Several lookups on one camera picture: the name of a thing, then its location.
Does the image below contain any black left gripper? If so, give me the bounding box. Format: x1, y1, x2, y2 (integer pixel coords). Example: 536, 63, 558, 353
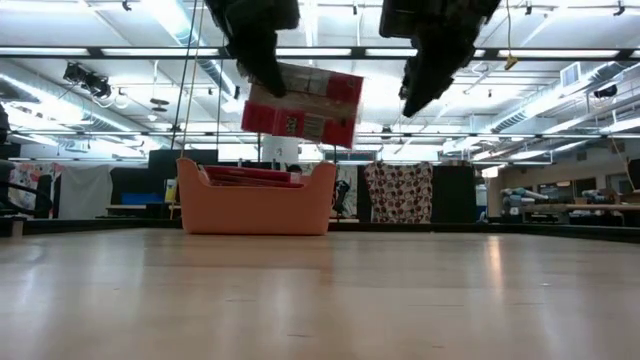
204, 0, 289, 99

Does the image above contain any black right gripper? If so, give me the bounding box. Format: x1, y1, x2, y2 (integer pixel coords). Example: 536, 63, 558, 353
398, 0, 502, 119

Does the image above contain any thin black crossbar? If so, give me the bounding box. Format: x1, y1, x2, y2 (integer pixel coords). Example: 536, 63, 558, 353
0, 130, 640, 140

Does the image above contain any white cylinder container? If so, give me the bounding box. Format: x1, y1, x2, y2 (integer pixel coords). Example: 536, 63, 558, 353
261, 134, 300, 164

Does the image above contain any yellow hanging hook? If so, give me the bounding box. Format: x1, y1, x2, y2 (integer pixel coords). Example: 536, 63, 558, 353
504, 0, 520, 72

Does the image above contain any brown circle-patterned cloth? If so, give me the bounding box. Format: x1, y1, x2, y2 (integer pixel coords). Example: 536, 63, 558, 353
363, 160, 434, 225

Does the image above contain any black partition panel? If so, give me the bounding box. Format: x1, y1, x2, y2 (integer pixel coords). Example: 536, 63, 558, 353
432, 164, 478, 224

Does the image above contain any large black screen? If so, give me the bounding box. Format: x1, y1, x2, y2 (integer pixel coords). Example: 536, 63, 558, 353
148, 148, 220, 176

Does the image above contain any orange plastic basket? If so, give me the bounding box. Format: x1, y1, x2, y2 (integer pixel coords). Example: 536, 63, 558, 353
176, 157, 339, 236

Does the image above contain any thick black overhead beam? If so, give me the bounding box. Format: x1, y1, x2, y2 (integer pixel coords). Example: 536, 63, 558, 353
0, 45, 640, 61

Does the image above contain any black ceiling light cluster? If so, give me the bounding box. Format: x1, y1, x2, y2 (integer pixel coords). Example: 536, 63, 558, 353
62, 61, 114, 100

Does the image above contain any blue bin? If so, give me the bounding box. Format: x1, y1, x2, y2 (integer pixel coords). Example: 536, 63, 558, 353
121, 192, 165, 206

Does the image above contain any wooden background table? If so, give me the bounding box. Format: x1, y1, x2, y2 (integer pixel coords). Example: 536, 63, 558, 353
519, 202, 640, 215

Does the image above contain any white hanging sheet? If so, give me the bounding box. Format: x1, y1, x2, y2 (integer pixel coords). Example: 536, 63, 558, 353
58, 164, 114, 220

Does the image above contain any black office chair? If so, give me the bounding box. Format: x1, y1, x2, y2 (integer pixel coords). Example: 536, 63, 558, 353
0, 159, 54, 219

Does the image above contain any floral hanging cloth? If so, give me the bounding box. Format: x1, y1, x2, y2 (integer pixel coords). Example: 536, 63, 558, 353
9, 162, 64, 211

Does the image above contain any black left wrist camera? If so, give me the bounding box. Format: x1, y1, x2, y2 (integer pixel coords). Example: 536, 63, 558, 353
269, 0, 301, 31

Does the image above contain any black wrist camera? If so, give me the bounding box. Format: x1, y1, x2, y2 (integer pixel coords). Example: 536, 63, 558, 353
378, 0, 420, 40
269, 0, 301, 31

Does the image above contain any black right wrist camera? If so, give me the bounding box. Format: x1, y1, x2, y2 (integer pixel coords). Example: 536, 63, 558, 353
378, 0, 420, 40

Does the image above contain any tan hanging rope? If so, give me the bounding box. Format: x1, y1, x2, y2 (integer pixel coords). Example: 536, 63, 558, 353
180, 0, 206, 159

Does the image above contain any black hanging rope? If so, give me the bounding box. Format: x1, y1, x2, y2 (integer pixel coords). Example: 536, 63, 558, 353
169, 0, 199, 151

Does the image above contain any black table edge rail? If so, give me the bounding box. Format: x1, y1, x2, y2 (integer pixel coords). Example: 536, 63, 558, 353
22, 217, 640, 245

